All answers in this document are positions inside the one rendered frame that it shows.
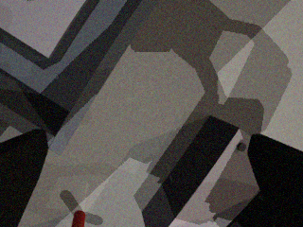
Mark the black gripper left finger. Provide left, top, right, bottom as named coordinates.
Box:
left=0, top=129, right=48, bottom=227

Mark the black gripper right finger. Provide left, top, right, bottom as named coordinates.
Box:
left=247, top=135, right=303, bottom=227

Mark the dark red peg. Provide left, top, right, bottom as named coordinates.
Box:
left=71, top=211, right=86, bottom=227

